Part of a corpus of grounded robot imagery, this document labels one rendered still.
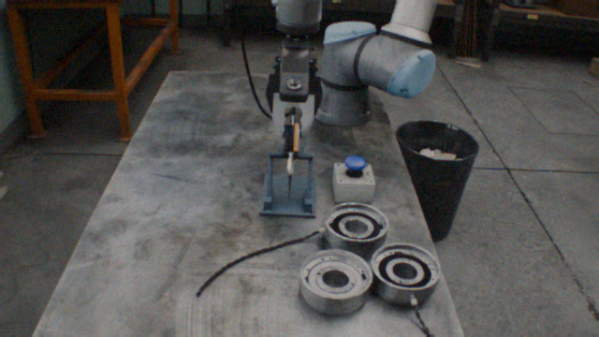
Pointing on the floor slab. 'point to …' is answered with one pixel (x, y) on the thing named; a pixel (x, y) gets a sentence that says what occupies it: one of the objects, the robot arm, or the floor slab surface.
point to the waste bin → (437, 168)
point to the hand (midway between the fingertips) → (292, 133)
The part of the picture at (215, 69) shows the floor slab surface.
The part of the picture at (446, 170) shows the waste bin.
